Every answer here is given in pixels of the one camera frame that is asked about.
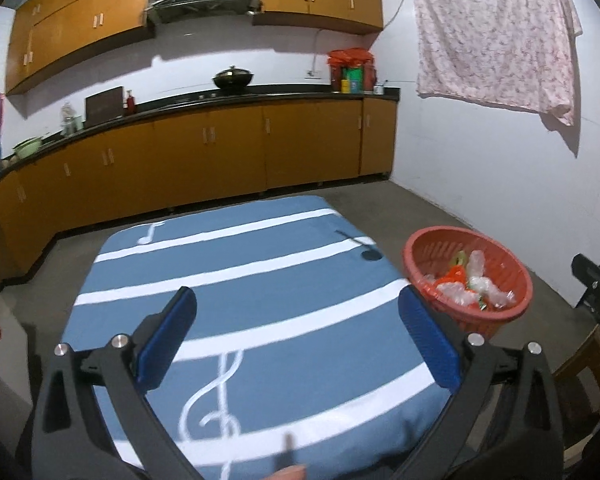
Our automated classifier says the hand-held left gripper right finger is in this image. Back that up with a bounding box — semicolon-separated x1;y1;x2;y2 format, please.
390;285;566;480

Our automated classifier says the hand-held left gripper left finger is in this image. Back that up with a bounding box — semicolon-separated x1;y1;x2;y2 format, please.
17;286;215;480

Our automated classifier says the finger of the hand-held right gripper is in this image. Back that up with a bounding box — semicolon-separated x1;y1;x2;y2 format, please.
571;254;600;333

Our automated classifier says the clear bubble wrap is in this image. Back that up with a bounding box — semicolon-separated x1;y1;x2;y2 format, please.
432;275;516;311

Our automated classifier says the red plastic basket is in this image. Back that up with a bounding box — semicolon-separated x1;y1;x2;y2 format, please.
402;226;534;342

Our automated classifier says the person's left hand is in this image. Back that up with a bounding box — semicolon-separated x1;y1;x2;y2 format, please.
272;464;309;480

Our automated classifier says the wooden stool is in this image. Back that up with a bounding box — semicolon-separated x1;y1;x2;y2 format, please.
550;324;600;457

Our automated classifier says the blue music note blanket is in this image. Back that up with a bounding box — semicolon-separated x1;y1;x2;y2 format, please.
60;195;461;480

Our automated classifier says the orange lower kitchen cabinet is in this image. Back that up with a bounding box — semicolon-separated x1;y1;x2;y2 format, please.
0;97;398;292

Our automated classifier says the green pot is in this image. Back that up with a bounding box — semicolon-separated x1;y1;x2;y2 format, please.
12;137;45;159

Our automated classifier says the glass jar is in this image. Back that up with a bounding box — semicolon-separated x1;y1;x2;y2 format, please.
60;102;85;136

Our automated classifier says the dark brown cutting board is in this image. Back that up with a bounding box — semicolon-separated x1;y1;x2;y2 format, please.
83;85;126;124

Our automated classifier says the black gas hob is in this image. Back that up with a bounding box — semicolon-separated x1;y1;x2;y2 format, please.
177;90;261;101

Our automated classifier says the black kitchen countertop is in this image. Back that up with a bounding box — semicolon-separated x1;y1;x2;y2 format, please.
0;87;401;187

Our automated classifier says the pink floral hanging cloth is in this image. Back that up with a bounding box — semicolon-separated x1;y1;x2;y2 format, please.
409;0;583;127

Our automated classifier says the black wok with lid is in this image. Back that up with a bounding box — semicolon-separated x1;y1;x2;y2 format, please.
212;65;256;94

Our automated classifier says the large red bag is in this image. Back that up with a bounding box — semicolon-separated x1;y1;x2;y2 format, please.
327;48;379;94

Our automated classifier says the white power cable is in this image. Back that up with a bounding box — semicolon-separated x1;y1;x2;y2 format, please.
309;29;327;72

